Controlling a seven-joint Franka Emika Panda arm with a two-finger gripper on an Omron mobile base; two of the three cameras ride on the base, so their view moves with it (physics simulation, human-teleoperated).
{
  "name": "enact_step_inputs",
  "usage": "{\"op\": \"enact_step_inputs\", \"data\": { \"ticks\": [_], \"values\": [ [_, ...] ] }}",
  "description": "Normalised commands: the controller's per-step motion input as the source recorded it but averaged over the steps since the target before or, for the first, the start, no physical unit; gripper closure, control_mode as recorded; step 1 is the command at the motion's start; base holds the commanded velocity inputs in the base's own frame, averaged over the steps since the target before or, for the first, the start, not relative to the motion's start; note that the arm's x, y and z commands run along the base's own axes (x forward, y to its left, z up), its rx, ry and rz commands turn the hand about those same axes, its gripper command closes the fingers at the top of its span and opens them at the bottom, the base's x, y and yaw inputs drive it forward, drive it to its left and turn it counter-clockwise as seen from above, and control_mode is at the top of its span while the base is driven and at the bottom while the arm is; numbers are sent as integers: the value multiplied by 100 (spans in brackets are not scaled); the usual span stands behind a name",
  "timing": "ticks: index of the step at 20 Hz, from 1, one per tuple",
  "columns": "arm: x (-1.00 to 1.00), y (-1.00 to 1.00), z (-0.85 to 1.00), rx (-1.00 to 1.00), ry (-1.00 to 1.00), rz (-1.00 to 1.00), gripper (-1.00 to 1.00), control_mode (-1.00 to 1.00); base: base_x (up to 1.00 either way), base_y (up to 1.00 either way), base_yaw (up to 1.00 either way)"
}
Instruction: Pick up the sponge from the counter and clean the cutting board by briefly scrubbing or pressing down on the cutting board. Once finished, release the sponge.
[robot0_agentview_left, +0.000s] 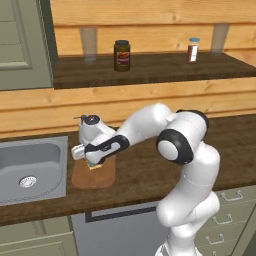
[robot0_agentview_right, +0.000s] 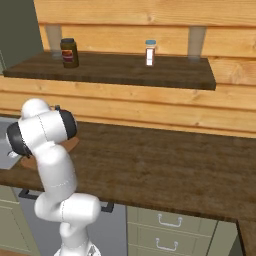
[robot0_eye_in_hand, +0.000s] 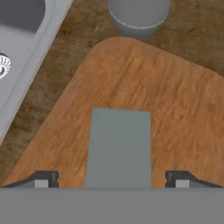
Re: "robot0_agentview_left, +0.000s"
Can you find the grey steel sink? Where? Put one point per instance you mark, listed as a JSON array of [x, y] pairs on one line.
[[36, 166]]

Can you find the dark jar with red label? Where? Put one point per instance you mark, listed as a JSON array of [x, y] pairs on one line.
[[122, 56]]

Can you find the yellow green sponge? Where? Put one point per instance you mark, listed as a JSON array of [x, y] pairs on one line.
[[95, 165]]

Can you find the green drawer front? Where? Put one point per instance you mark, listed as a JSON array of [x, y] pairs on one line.
[[230, 238], [238, 216], [245, 196]]

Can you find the small blue-lidded spice bottle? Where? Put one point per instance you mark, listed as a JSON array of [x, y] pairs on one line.
[[193, 50]]

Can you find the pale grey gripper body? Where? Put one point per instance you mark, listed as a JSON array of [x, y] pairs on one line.
[[78, 152]]

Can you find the brown wooden cutting board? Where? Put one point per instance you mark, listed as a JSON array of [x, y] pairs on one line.
[[95, 178]]

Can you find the green base cupboard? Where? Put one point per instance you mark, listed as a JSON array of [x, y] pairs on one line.
[[33, 240]]

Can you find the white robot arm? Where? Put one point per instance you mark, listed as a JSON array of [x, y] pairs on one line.
[[186, 173]]

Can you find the grey dishwasher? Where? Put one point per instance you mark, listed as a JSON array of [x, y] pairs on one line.
[[120, 236]]

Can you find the dark wooden wall shelf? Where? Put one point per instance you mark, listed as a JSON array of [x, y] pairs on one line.
[[156, 70]]

